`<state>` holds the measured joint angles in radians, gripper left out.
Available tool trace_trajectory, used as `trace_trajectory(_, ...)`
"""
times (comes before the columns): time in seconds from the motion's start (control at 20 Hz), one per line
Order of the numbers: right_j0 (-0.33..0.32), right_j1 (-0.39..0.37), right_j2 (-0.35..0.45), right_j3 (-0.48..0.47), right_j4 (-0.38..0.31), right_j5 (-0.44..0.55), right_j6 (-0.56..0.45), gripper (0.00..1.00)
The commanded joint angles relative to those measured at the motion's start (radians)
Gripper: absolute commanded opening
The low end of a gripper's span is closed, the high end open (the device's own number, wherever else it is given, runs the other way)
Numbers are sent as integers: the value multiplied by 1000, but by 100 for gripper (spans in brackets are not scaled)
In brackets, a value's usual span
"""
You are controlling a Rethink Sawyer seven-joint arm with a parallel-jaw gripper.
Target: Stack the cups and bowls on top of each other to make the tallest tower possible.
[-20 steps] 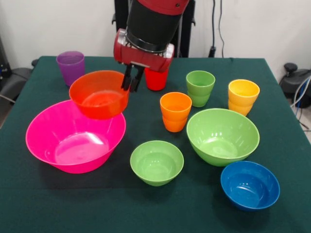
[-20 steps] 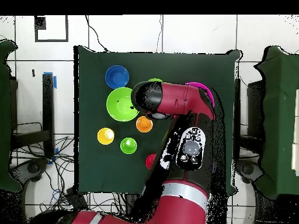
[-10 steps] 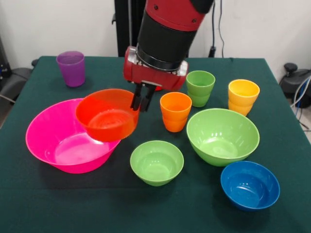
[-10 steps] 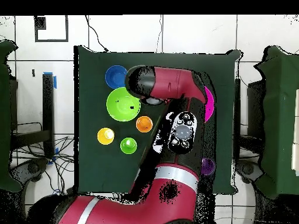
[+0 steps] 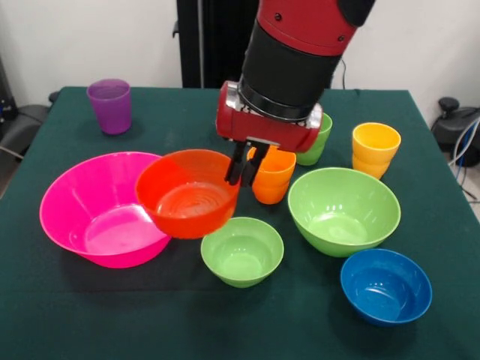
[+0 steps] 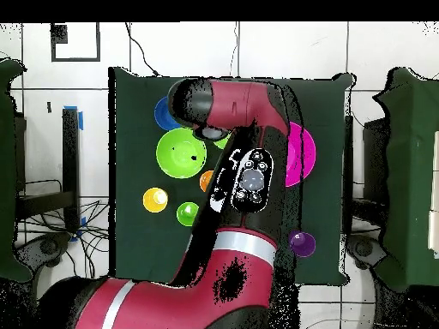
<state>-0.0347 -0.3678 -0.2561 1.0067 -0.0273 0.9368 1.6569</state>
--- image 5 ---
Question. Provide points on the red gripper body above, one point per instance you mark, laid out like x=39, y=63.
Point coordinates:
x=262, y=131

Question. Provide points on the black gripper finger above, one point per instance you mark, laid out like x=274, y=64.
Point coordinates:
x=250, y=174
x=234, y=168

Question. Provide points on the red bowl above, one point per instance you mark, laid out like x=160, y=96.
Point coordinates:
x=187, y=221

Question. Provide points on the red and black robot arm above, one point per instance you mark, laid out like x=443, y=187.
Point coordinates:
x=292, y=67

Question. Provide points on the orange cup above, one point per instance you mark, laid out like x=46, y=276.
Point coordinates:
x=273, y=180

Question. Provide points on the green cup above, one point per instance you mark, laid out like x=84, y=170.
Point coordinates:
x=318, y=150

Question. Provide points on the small green bowl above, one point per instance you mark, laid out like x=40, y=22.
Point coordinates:
x=242, y=258

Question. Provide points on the large green bowl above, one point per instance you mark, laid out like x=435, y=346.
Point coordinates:
x=337, y=225

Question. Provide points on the yellow cup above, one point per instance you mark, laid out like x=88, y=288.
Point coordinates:
x=375, y=157

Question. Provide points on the purple cup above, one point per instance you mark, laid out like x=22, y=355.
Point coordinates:
x=110, y=112

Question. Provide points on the large pink bowl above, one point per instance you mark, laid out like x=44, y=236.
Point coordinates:
x=93, y=232

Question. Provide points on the blue bowl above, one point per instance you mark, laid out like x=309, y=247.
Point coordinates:
x=386, y=292

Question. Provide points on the black wheeled base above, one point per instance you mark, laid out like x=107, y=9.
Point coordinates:
x=450, y=127
x=22, y=127

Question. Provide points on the dark green tablecloth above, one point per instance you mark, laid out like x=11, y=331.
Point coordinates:
x=75, y=300

